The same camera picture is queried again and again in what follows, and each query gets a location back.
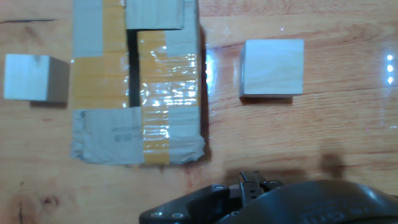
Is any taped cardboard box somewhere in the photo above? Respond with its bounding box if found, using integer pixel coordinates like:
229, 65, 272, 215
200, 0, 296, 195
70, 0, 206, 166

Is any plain wooden cube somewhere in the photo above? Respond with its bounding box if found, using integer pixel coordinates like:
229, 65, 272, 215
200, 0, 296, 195
238, 39, 305, 99

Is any wooden cube with dark knot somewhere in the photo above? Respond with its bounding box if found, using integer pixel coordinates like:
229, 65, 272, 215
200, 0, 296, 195
2, 53, 71, 104

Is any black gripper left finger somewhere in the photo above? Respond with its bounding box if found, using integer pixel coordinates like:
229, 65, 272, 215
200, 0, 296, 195
139, 170, 254, 224

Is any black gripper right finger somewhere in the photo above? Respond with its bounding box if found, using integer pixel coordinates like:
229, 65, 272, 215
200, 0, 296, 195
252, 170, 284, 203

